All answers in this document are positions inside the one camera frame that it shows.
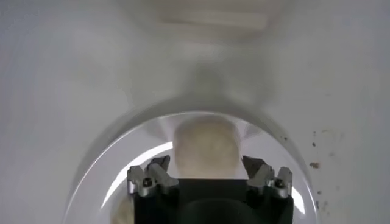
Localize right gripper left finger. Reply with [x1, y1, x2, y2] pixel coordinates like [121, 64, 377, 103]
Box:
[126, 155, 180, 198]

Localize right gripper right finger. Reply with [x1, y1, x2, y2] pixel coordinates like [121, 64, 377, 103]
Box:
[241, 155, 294, 199]

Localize white steamed baozi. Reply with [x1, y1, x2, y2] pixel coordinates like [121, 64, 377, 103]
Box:
[172, 118, 241, 180]

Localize stainless steel steamer basket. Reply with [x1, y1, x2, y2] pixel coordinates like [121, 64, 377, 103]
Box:
[157, 9, 271, 33]

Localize large white plate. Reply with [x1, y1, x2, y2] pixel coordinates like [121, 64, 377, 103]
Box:
[62, 111, 319, 224]

